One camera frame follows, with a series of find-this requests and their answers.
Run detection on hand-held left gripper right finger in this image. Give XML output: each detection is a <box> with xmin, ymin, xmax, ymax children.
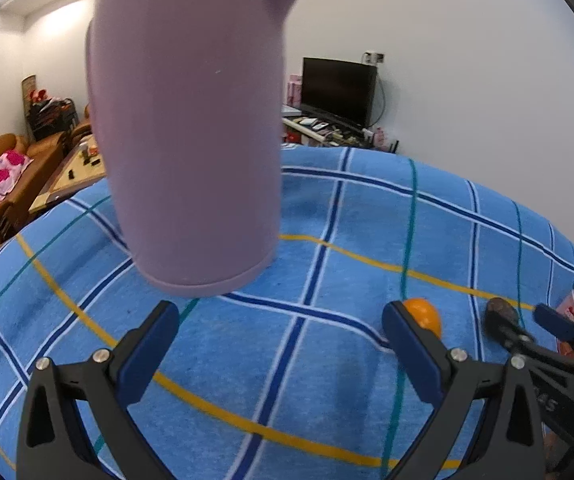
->
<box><xmin>382</xmin><ymin>301</ymin><xmax>547</xmax><ymax>480</ymax></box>

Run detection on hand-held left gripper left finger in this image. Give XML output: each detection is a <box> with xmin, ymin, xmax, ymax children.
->
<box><xmin>16</xmin><ymin>300</ymin><xmax>180</xmax><ymax>480</ymax></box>

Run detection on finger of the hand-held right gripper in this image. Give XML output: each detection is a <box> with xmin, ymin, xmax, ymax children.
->
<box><xmin>486</xmin><ymin>302</ymin><xmax>535</xmax><ymax>356</ymax></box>
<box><xmin>534</xmin><ymin>303</ymin><xmax>574</xmax><ymax>376</ymax></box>

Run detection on dark brown passion fruit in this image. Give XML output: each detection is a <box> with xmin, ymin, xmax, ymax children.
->
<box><xmin>486</xmin><ymin>297</ymin><xmax>520</xmax><ymax>333</ymax></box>

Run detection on smooth orange with stem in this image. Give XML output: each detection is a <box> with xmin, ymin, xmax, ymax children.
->
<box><xmin>403</xmin><ymin>298</ymin><xmax>442</xmax><ymax>339</ymax></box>

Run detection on blue plaid blanket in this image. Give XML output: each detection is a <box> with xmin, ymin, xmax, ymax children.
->
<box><xmin>0</xmin><ymin>144</ymin><xmax>574</xmax><ymax>480</ymax></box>

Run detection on wooden coffee table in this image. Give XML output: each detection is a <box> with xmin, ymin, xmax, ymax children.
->
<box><xmin>29</xmin><ymin>145</ymin><xmax>108</xmax><ymax>213</ymax></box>

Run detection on purple electric kettle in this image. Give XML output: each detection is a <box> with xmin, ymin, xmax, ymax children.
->
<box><xmin>86</xmin><ymin>0</ymin><xmax>318</xmax><ymax>297</ymax></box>

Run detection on brown leather sofa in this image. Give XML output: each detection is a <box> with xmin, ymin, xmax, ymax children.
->
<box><xmin>0</xmin><ymin>132</ymin><xmax>68</xmax><ymax>261</ymax></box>

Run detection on pink floral cushion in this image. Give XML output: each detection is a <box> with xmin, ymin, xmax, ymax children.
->
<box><xmin>0</xmin><ymin>150</ymin><xmax>34</xmax><ymax>194</ymax></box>

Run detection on brown leather armchair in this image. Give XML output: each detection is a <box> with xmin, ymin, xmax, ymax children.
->
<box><xmin>69</xmin><ymin>105</ymin><xmax>95</xmax><ymax>148</ymax></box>

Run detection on white television stand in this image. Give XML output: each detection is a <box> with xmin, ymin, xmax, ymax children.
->
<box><xmin>282</xmin><ymin>105</ymin><xmax>403</xmax><ymax>153</ymax></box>

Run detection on stacked dark chairs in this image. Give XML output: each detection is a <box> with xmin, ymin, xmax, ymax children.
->
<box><xmin>27</xmin><ymin>97</ymin><xmax>78</xmax><ymax>141</ymax></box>

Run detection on black flat television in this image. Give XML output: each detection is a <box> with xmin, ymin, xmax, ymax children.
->
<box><xmin>301</xmin><ymin>57</ymin><xmax>379</xmax><ymax>130</ymax></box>

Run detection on wooden framed panel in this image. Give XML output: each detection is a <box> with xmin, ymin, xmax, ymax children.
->
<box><xmin>21</xmin><ymin>75</ymin><xmax>38</xmax><ymax>126</ymax></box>

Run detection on black power cable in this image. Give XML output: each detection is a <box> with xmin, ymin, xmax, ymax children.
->
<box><xmin>374</xmin><ymin>77</ymin><xmax>387</xmax><ymax>128</ymax></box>

